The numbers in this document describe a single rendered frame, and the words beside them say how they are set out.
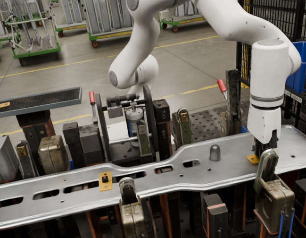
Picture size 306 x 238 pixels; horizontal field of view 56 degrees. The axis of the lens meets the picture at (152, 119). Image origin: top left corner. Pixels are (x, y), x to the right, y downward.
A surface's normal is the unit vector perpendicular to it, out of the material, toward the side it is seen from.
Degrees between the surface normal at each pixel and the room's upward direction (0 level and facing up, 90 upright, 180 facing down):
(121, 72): 79
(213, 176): 0
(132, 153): 0
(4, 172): 90
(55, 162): 90
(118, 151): 0
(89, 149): 90
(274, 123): 85
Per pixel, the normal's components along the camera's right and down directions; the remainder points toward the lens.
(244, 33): 0.38, 0.81
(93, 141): 0.19, 0.43
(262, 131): -0.95, 0.21
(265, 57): -0.50, 0.44
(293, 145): -0.11, -0.89
